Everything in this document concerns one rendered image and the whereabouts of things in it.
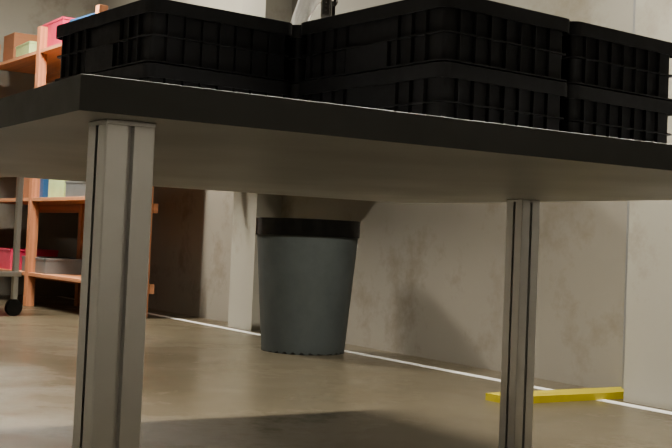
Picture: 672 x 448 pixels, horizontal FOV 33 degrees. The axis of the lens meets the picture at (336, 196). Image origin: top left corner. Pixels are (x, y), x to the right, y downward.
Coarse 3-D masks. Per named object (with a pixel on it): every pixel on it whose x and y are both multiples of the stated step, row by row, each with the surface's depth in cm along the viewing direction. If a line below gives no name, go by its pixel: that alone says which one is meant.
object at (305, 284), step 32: (256, 224) 548; (288, 224) 527; (320, 224) 526; (352, 224) 537; (288, 256) 528; (320, 256) 527; (352, 256) 541; (288, 288) 529; (320, 288) 528; (288, 320) 529; (320, 320) 529; (288, 352) 529; (320, 352) 530
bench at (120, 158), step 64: (0, 128) 145; (64, 128) 141; (128, 128) 129; (192, 128) 134; (256, 128) 131; (320, 128) 136; (384, 128) 141; (448, 128) 146; (512, 128) 152; (128, 192) 129; (256, 192) 307; (320, 192) 291; (384, 192) 276; (448, 192) 263; (512, 192) 251; (576, 192) 240; (640, 192) 230; (128, 256) 128; (512, 256) 284; (128, 320) 128; (512, 320) 282; (128, 384) 128; (512, 384) 280
